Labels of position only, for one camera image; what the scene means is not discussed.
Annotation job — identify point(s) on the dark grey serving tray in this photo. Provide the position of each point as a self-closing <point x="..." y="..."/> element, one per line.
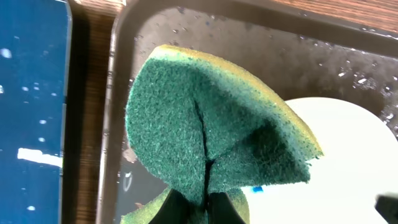
<point x="297" y="53"/>

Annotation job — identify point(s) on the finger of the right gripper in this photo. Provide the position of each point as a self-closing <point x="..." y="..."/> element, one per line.
<point x="387" y="206"/>

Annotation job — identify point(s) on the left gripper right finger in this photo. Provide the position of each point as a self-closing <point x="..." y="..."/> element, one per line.
<point x="221" y="211"/>

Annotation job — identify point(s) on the blue water tray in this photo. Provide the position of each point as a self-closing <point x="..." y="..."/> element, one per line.
<point x="35" y="47"/>

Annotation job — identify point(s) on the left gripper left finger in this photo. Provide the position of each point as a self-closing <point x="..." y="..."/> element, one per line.
<point x="174" y="210"/>

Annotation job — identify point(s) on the white plate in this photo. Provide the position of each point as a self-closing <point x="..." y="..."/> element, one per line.
<point x="359" y="163"/>

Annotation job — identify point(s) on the green yellow sponge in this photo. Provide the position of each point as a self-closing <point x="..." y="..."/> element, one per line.
<point x="204" y="125"/>

